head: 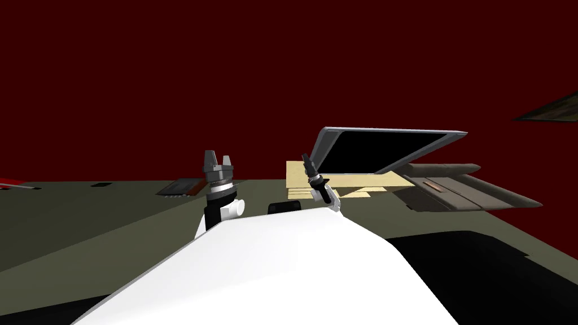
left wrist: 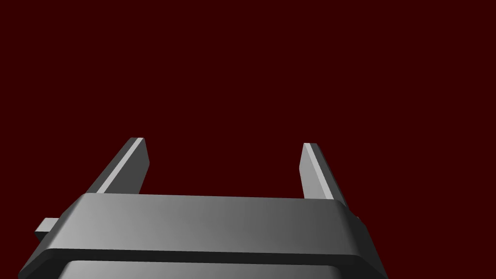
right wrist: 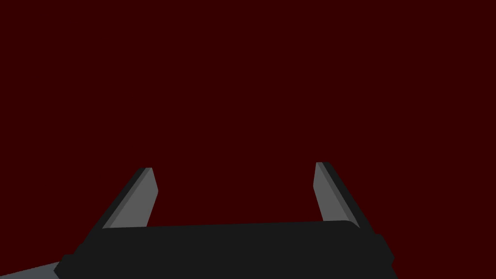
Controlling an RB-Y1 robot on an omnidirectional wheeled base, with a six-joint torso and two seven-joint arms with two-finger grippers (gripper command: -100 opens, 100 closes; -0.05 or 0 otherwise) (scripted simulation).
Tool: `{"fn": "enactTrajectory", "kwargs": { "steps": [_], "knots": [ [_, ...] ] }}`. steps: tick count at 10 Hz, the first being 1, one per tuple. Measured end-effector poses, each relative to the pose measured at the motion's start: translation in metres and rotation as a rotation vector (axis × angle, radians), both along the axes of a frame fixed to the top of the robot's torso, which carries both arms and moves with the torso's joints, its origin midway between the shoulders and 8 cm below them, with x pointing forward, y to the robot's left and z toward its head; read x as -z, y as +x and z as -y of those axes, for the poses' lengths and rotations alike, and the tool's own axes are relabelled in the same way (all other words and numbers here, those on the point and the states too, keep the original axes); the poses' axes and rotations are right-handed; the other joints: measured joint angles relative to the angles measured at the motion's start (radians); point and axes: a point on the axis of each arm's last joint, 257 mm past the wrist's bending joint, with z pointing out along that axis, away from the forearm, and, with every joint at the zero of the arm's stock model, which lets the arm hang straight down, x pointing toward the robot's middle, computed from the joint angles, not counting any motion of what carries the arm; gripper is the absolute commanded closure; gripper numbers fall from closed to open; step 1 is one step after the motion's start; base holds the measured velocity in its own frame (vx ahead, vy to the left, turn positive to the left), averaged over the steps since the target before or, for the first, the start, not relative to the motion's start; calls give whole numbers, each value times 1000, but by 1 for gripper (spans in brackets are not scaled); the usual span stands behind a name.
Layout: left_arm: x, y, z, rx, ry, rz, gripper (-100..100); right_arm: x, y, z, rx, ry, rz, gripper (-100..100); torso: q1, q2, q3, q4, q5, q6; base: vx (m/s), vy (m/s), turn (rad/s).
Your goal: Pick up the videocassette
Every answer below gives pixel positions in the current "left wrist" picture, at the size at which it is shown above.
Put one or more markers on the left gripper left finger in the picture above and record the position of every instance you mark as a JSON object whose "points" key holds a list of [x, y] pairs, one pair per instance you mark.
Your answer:
{"points": [[126, 170]]}

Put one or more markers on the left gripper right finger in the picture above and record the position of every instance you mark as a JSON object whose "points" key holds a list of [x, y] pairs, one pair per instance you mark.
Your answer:
{"points": [[314, 176]]}

